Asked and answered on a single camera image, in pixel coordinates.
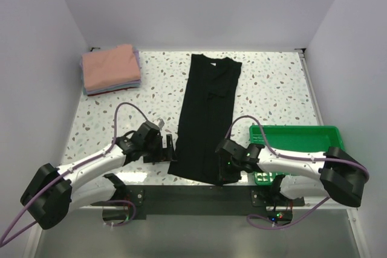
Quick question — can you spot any black t shirt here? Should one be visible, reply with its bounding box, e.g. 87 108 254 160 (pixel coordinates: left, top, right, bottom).
168 54 242 185

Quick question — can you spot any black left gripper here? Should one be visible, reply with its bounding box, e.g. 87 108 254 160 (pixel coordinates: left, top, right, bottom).
142 134 177 163

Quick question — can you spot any pink folded t shirt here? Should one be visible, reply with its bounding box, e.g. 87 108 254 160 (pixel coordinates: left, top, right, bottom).
82 44 141 91

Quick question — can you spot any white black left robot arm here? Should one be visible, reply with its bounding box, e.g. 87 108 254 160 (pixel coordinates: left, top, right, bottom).
21 118 174 230

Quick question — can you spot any green plastic tray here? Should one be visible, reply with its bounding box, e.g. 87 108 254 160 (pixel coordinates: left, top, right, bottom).
249 125 346 185

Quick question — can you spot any stack of folded shirts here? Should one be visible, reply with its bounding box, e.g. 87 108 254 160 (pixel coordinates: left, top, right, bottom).
79 47 141 96

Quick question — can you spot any aluminium frame rail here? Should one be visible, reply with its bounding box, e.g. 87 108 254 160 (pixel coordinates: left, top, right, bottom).
298 48 359 210

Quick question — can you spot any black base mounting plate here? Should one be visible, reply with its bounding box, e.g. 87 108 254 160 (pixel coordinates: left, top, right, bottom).
92 185 305 222

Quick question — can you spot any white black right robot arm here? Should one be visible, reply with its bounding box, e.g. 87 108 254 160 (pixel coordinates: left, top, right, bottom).
216 139 369 208

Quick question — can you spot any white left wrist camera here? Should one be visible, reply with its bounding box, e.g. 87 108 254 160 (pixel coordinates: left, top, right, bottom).
153 118 164 131

